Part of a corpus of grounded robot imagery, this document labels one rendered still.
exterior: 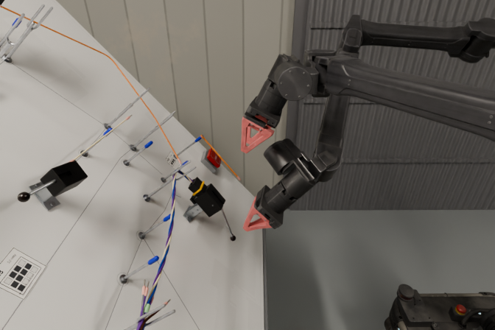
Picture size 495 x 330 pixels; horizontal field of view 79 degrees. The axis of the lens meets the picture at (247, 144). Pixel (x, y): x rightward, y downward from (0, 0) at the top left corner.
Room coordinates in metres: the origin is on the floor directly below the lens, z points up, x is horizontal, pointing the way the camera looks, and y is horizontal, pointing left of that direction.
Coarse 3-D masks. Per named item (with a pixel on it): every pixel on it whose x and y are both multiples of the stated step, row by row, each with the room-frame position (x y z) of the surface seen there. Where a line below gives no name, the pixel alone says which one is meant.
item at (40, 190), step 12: (60, 168) 0.37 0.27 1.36; (72, 168) 0.38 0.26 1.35; (48, 180) 0.35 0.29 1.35; (60, 180) 0.35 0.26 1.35; (72, 180) 0.36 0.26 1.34; (24, 192) 0.31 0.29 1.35; (36, 192) 0.37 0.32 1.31; (48, 192) 0.36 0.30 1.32; (60, 192) 0.35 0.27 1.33; (48, 204) 0.36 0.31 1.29
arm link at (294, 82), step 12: (276, 72) 0.52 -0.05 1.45; (288, 72) 0.48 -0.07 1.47; (300, 72) 0.48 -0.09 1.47; (312, 72) 0.49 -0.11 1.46; (276, 84) 0.50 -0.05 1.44; (288, 84) 0.48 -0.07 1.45; (300, 84) 0.48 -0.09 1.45; (312, 84) 0.48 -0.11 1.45; (288, 96) 0.48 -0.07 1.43; (300, 96) 0.48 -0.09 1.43; (324, 96) 0.56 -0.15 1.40
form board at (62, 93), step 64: (0, 64) 0.54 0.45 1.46; (64, 64) 0.68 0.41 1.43; (0, 128) 0.43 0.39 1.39; (64, 128) 0.52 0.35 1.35; (128, 128) 0.66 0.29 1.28; (0, 192) 0.34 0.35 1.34; (64, 192) 0.40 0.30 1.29; (128, 192) 0.49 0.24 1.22; (192, 192) 0.63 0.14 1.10; (0, 256) 0.26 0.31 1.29; (64, 256) 0.31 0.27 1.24; (128, 256) 0.37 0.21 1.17; (192, 256) 0.46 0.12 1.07; (256, 256) 0.60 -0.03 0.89; (0, 320) 0.20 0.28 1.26; (64, 320) 0.23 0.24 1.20; (128, 320) 0.27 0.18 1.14; (192, 320) 0.33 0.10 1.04; (256, 320) 0.42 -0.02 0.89
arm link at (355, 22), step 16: (352, 16) 0.94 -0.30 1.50; (368, 32) 0.90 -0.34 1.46; (384, 32) 0.91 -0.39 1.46; (400, 32) 0.91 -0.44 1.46; (416, 32) 0.91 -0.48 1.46; (432, 32) 0.90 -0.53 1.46; (448, 32) 0.90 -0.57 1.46; (464, 32) 0.89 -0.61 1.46; (480, 32) 0.87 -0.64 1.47; (416, 48) 0.91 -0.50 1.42; (432, 48) 0.91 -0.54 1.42; (448, 48) 0.90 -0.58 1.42
